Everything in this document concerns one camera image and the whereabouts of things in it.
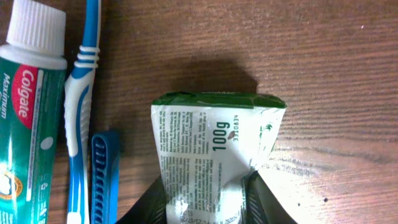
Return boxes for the green white soap packet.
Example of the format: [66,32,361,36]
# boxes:
[151,92,287,223]

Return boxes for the green Colgate toothpaste tube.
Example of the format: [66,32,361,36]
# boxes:
[1,0,67,224]

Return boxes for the blue white toothbrush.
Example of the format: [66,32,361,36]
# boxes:
[64,0,101,224]

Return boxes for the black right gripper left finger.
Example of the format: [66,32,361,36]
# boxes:
[116,176,167,224]

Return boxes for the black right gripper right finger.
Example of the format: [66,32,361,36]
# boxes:
[245,171,297,224]

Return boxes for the blue disposable razor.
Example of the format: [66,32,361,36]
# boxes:
[91,130,120,224]

